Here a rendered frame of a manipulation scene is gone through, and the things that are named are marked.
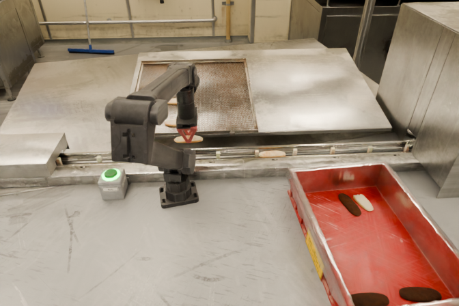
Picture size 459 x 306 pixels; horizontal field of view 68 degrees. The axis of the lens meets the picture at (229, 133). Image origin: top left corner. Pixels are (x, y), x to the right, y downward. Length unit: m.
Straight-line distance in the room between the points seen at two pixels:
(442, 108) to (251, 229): 0.70
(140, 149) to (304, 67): 1.13
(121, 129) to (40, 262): 0.51
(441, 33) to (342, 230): 0.68
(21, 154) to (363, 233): 1.10
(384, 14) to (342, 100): 1.61
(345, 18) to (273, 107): 1.63
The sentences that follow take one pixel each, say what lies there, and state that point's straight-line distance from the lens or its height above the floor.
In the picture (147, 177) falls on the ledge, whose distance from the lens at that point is 1.19.
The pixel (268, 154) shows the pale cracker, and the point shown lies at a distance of 1.24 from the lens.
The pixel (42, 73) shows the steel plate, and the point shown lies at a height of 0.82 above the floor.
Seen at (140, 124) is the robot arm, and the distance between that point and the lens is 0.69.
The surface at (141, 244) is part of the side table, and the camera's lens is 1.03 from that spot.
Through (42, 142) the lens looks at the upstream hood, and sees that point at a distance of 1.35.
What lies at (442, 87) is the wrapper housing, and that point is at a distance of 1.25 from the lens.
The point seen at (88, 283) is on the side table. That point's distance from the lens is 1.00.
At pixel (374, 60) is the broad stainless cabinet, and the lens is 3.16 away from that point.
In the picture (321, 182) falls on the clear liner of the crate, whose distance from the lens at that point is 1.14.
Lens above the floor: 1.61
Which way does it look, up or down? 34 degrees down
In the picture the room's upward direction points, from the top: straight up
